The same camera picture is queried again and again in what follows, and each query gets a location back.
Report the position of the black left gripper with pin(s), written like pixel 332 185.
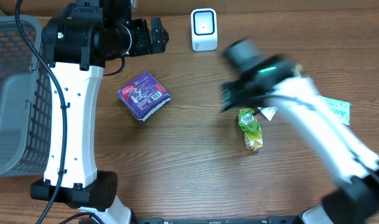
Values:
pixel 150 37

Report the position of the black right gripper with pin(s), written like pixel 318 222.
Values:
pixel 233 96

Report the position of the green tea drink carton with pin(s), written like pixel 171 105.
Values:
pixel 251 128

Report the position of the white tube gold cap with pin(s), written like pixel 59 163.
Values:
pixel 269 112

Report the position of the purple Carefree pad pack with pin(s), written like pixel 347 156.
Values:
pixel 144 96

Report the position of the teal tissue packet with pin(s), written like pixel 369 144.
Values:
pixel 340 108

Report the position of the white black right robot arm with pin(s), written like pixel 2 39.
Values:
pixel 275 82

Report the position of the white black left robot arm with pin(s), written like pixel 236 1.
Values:
pixel 77 44

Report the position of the white barcode scanner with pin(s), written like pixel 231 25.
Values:
pixel 204 32

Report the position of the grey plastic mesh basket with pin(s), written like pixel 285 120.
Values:
pixel 25 106

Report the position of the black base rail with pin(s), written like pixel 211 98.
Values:
pixel 268 220

